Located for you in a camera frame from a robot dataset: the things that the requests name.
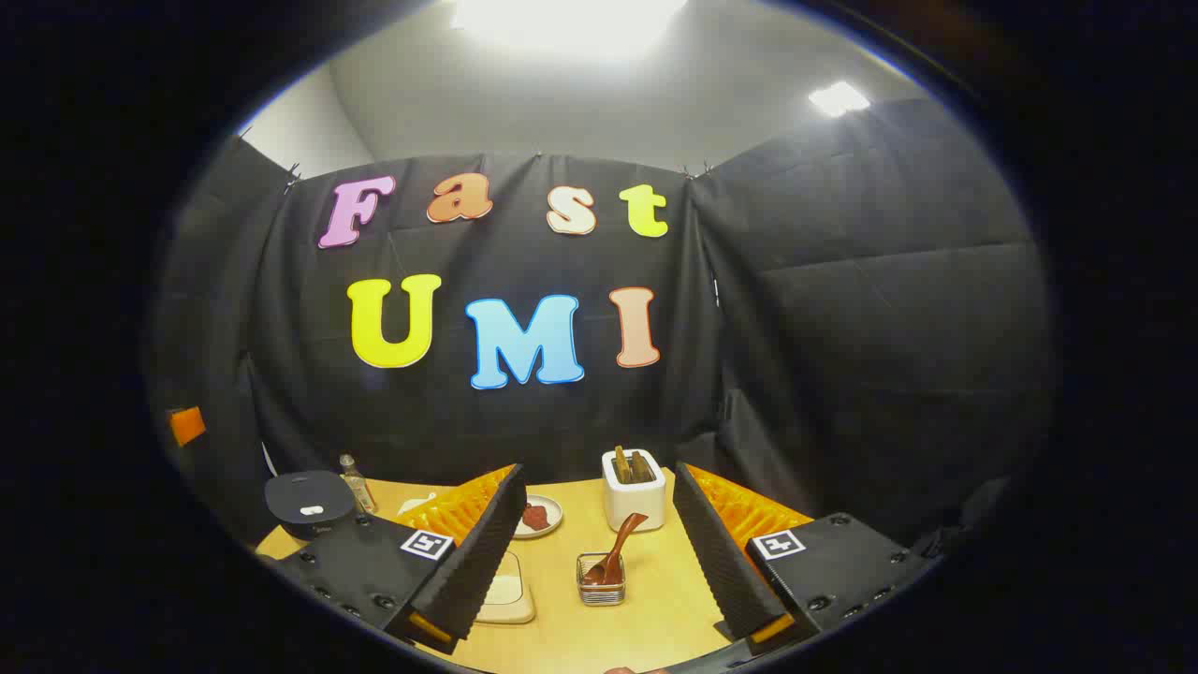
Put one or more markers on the large ceiling light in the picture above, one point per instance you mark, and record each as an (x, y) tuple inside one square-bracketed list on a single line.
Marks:
[(571, 23)]

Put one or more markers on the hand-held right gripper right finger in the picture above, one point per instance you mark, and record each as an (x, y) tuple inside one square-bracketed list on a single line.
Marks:
[(721, 552)]

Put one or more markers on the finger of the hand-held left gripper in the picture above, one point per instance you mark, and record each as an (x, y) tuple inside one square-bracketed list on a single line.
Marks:
[(187, 426)]

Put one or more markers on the brown toast slice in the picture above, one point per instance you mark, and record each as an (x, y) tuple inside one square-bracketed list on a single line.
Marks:
[(621, 465), (641, 466)]

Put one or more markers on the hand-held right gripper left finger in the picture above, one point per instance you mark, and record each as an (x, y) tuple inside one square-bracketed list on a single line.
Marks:
[(487, 552)]

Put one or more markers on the white toaster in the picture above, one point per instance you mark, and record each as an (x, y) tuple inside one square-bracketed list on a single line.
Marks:
[(635, 505)]

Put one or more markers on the black backdrop cloth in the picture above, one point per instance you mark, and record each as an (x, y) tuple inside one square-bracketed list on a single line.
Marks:
[(796, 328)]

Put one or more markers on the brown wooden spoon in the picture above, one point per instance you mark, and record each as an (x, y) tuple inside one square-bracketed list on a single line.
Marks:
[(620, 546)]

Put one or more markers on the clear glass bottle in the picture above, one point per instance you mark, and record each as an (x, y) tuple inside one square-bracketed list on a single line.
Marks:
[(357, 489)]

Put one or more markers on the grey rice cooker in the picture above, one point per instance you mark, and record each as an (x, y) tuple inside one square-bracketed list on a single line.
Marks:
[(304, 491)]

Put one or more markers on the small ceiling light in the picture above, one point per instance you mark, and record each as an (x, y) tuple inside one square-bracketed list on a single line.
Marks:
[(840, 98)]

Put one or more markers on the round white plate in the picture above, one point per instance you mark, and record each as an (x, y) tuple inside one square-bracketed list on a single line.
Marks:
[(552, 510)]

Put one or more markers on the long brown meat piece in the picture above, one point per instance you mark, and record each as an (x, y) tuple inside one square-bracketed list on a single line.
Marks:
[(536, 517)]

